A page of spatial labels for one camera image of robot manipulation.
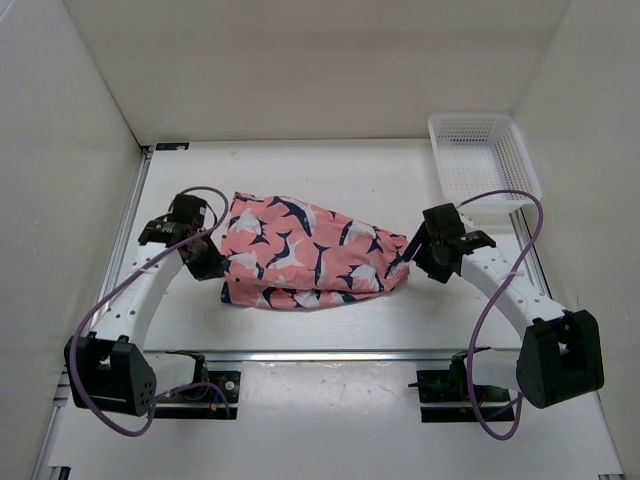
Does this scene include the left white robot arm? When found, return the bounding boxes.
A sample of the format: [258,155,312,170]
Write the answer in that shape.
[64,190,225,417]

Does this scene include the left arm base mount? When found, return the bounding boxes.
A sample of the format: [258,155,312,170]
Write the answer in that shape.
[144,350,241,420]

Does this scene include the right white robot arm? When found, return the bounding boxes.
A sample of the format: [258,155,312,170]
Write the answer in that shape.
[403,203,604,409]

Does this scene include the white plastic mesh basket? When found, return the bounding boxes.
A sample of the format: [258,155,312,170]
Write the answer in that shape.
[428,113,542,221]

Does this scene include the aluminium front rail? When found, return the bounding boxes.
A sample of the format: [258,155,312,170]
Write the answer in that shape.
[139,348,521,365]

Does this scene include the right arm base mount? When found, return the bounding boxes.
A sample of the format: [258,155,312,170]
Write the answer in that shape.
[408,352,516,424]

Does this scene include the pink shark print shorts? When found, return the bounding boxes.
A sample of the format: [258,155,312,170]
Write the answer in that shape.
[221,192,410,310]

